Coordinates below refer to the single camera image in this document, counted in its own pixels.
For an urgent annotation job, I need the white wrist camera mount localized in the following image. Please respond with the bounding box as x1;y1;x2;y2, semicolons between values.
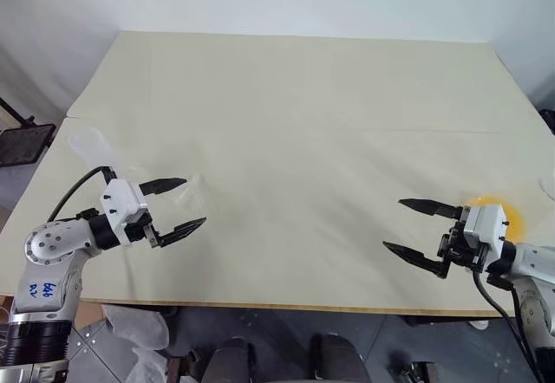
99;178;151;246
461;204;510;267

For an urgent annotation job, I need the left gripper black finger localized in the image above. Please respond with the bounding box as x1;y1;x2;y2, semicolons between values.
139;177;188;196
151;217;209;250

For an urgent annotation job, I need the dark rounded shape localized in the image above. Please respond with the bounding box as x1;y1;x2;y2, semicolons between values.
308;332;372;383
211;334;255;383

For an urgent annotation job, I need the brown cardboard box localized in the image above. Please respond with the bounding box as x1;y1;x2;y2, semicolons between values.
71;302;110;331

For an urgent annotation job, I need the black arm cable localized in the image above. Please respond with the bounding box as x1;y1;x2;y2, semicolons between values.
46;165;121;224
472;265;547;383

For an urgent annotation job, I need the clear plastic bag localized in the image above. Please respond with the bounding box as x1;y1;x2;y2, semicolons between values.
68;127;208;228

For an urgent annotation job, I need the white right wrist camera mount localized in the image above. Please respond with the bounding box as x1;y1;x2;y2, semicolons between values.
461;204;510;267

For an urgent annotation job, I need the white plastic bag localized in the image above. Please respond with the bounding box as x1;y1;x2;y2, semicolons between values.
102;303;171;383

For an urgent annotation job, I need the dark object beside table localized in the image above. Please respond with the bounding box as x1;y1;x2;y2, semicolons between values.
539;105;555;136

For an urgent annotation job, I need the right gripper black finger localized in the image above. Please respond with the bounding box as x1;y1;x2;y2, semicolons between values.
398;198;463;220
382;240;450;280

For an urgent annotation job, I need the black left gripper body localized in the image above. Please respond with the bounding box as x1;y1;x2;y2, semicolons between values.
125;209;165;250

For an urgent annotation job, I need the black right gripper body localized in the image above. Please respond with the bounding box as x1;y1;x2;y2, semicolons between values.
437;216;486;276

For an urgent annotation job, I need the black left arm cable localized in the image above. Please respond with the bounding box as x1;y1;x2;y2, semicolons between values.
46;165;121;224

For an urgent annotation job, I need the black mesh metal stand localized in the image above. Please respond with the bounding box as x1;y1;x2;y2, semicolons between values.
0;96;58;169

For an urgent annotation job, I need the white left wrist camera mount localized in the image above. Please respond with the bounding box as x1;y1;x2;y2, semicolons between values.
99;178;151;246

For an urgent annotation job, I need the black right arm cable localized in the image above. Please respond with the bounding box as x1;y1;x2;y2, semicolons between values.
472;265;547;383

